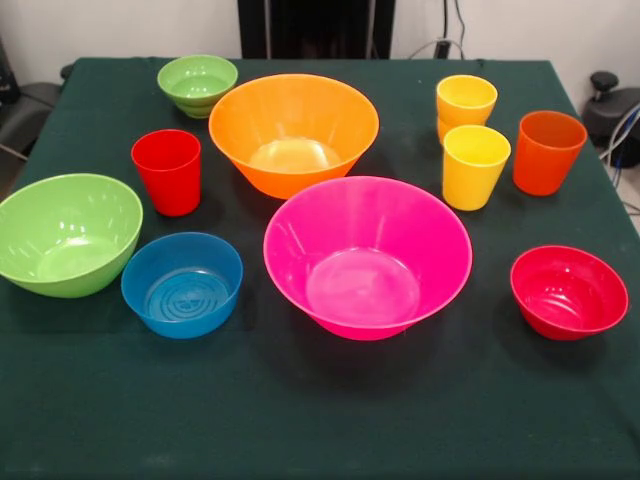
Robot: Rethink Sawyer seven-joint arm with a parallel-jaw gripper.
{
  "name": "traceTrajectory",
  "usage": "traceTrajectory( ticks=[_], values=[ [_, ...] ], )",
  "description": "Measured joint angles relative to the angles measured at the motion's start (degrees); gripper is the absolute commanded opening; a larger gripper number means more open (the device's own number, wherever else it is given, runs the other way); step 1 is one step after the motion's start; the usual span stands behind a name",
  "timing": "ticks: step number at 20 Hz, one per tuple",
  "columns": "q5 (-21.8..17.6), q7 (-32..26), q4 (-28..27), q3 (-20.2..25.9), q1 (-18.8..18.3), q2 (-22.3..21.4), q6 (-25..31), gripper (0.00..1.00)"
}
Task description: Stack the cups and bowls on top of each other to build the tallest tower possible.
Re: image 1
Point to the small green bowl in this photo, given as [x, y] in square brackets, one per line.
[197, 85]

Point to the red cup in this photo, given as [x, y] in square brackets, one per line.
[170, 190]

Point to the black chair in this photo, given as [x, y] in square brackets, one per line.
[30, 110]

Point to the black cabinet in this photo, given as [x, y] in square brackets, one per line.
[320, 25]

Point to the black power adapter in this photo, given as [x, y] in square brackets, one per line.
[442, 50]

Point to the dark green tablecloth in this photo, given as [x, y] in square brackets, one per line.
[320, 400]

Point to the black equipment base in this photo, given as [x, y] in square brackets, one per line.
[610, 110]

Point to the orange cup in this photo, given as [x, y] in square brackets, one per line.
[542, 170]

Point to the blue bowl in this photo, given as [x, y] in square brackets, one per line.
[180, 325]

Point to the large green bowl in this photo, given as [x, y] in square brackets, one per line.
[65, 235]

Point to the red bowl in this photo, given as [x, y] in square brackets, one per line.
[565, 295]

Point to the large pink bowl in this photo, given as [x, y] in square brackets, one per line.
[360, 225]

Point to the large orange bowl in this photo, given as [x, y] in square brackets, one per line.
[280, 115]

